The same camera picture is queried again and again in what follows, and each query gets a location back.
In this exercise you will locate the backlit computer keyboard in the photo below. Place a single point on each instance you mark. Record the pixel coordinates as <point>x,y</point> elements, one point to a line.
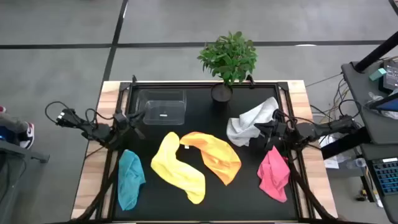
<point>387,175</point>

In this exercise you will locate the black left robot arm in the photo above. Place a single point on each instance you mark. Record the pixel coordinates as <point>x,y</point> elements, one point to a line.
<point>93,130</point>

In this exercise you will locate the yellow microfiber towel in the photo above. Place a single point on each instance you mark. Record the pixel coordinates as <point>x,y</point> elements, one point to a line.
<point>174,168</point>

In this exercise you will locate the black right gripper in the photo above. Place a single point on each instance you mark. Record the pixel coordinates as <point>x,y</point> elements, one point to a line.
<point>276,130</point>

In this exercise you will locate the black metal table frame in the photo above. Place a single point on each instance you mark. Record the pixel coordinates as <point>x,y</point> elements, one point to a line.
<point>202,84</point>

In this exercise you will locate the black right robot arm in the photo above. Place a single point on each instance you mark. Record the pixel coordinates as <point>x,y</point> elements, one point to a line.
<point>323,127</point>

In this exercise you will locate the grey desk with leg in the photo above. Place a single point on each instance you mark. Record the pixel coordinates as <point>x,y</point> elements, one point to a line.
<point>12,186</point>

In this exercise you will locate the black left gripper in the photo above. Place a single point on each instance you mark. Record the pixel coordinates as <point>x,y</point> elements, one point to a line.
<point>122,122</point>

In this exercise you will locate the clear plastic bag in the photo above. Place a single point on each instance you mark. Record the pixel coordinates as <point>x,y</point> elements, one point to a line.
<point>374,99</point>

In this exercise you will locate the blue screen tablet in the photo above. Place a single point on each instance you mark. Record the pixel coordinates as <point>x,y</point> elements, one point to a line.
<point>388,105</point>

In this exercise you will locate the white paper sheet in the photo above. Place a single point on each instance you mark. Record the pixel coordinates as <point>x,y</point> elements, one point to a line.
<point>332,163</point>

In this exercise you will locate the small teal box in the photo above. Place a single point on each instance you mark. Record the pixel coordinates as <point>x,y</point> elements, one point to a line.
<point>377,74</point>

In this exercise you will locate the clear plastic bottle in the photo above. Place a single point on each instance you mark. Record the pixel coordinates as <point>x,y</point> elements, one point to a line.
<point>357,163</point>

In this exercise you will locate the green potted plant black pot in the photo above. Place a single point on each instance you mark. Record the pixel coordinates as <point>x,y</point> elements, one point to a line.
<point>230,59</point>

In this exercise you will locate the clear plastic bin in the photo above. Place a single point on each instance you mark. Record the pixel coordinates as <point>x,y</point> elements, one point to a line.
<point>161,107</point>

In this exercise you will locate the person's leg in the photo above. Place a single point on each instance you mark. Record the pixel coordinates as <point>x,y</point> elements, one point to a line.
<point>12,123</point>

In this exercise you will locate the teal microfiber towel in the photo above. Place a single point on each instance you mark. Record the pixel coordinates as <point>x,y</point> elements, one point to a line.
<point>130,180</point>

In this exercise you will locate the small black yellow tool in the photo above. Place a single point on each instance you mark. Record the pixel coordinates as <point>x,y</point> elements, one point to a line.
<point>362,196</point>

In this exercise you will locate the dark device with blue light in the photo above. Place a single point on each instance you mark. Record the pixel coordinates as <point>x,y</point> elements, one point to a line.
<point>7,135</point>

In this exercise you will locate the pink microfiber towel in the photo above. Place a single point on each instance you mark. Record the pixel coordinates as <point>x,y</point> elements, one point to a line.
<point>273,177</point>

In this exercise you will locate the pale waffle weave towel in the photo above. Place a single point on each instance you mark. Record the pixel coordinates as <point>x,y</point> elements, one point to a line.
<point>245,124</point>

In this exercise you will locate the black screen device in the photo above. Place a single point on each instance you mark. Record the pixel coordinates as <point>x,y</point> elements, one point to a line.
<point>390,77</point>

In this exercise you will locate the orange microfiber towel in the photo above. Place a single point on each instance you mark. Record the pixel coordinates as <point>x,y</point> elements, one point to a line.
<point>217,155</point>

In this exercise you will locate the black table mat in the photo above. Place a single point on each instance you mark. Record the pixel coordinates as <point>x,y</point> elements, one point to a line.
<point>217,205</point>

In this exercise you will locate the black metal pole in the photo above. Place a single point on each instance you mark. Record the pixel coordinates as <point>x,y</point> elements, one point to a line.
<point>376,53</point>

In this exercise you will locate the person's shoe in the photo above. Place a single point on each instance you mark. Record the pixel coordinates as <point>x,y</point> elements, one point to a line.
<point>28,137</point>
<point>2,109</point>

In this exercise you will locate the grey side desk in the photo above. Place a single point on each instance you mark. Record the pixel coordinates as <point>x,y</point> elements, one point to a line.
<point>357,93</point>

